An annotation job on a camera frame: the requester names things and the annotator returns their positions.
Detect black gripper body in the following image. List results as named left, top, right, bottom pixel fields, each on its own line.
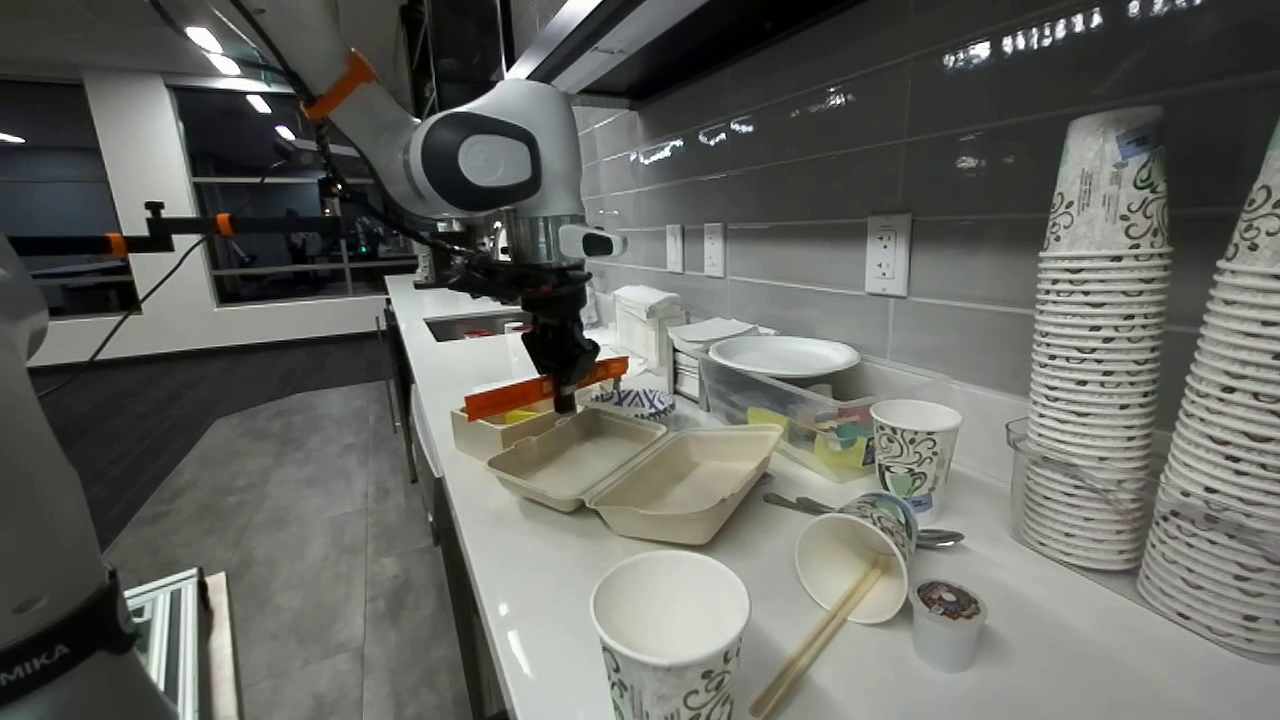
left=512, top=261, right=599, bottom=385

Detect orange strip object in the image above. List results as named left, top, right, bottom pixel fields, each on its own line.
left=459, top=353, right=631, bottom=423

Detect beige clamshell takeaway pack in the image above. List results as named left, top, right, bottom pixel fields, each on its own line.
left=485, top=404, right=788, bottom=552

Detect blue patterned small plate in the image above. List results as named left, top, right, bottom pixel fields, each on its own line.
left=587, top=385, right=678, bottom=423

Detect countertop sink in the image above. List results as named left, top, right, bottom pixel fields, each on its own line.
left=421, top=308, right=533, bottom=350

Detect white napkin box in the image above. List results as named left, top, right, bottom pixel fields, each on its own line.
left=609, top=281, right=683, bottom=371

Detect small beige tray container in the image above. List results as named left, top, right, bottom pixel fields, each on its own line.
left=449, top=397, right=564, bottom=467

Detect white lidded container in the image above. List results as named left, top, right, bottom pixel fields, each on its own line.
left=662, top=312, right=762, bottom=404

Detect clear plastic storage container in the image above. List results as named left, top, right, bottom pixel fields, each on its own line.
left=695, top=355, right=878, bottom=483

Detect white round plate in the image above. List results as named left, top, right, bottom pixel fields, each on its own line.
left=704, top=331, right=865, bottom=385

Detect patterned paper cup, wide rim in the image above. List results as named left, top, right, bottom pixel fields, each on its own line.
left=582, top=549, right=757, bottom=720

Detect metal range hood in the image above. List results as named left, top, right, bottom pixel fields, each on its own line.
left=499, top=0, right=854, bottom=103

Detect tipped-over paper cup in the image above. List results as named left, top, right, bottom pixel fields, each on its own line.
left=791, top=509, right=917, bottom=629

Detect patterned paper cup, tall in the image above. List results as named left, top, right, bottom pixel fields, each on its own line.
left=866, top=397, right=965, bottom=520

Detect wooden chopstick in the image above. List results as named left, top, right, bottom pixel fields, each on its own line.
left=757, top=567, right=895, bottom=720
left=748, top=556, right=888, bottom=720

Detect metal spoon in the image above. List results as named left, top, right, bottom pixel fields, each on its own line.
left=762, top=487, right=969, bottom=556

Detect small white cup, dark contents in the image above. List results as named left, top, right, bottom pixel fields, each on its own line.
left=906, top=576, right=991, bottom=676

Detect metal framed cabinet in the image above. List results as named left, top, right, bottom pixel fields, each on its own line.
left=118, top=566, right=247, bottom=720

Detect paper cup stack, straight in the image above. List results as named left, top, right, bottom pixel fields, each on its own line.
left=1010, top=103, right=1180, bottom=576

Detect paper cup stack, leaning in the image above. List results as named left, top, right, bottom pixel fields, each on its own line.
left=1132, top=122, right=1280, bottom=664

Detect large white wall outlet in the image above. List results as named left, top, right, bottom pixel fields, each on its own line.
left=861, top=214, right=917, bottom=299

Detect black camera mount orange clamps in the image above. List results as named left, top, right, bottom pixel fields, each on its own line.
left=99, top=195, right=247, bottom=265

